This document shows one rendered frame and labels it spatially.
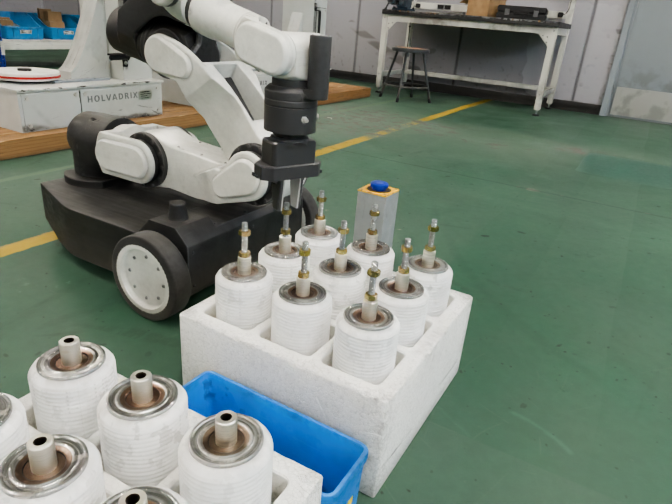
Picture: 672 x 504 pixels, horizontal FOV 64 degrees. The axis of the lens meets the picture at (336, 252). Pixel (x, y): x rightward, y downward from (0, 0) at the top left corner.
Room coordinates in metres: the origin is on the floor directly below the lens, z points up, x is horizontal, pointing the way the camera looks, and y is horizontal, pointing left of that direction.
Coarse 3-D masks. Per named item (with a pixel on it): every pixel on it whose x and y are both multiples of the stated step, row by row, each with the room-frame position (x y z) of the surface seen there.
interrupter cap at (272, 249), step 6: (270, 246) 0.91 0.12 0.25; (276, 246) 0.92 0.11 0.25; (294, 246) 0.92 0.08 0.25; (300, 246) 0.92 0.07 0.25; (270, 252) 0.89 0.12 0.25; (276, 252) 0.89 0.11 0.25; (294, 252) 0.90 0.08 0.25; (282, 258) 0.87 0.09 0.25; (288, 258) 0.87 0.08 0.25; (294, 258) 0.87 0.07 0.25
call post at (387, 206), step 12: (360, 192) 1.12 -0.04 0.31; (396, 192) 1.14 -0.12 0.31; (360, 204) 1.12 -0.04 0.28; (372, 204) 1.11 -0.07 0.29; (384, 204) 1.09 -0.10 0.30; (396, 204) 1.15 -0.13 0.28; (360, 216) 1.12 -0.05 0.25; (384, 216) 1.09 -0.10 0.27; (360, 228) 1.12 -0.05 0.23; (384, 228) 1.10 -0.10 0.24; (384, 240) 1.11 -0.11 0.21
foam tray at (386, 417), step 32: (192, 320) 0.76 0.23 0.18; (448, 320) 0.82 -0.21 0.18; (192, 352) 0.76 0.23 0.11; (224, 352) 0.72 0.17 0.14; (256, 352) 0.69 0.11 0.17; (288, 352) 0.68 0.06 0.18; (320, 352) 0.69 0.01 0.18; (416, 352) 0.71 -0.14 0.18; (448, 352) 0.83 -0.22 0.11; (256, 384) 0.69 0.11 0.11; (288, 384) 0.66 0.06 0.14; (320, 384) 0.64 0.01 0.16; (352, 384) 0.62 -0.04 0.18; (384, 384) 0.63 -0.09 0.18; (416, 384) 0.69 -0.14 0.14; (448, 384) 0.87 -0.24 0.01; (320, 416) 0.63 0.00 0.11; (352, 416) 0.61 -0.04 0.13; (384, 416) 0.59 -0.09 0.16; (416, 416) 0.71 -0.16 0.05; (384, 448) 0.60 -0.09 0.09; (384, 480) 0.62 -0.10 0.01
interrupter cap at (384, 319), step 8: (360, 304) 0.72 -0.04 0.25; (344, 312) 0.69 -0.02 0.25; (352, 312) 0.69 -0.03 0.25; (360, 312) 0.70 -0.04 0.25; (384, 312) 0.70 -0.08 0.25; (352, 320) 0.67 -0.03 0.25; (360, 320) 0.68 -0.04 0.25; (376, 320) 0.68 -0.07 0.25; (384, 320) 0.68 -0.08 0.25; (392, 320) 0.68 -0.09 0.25; (360, 328) 0.65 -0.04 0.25; (368, 328) 0.65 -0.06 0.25; (376, 328) 0.65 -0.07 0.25; (384, 328) 0.66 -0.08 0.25
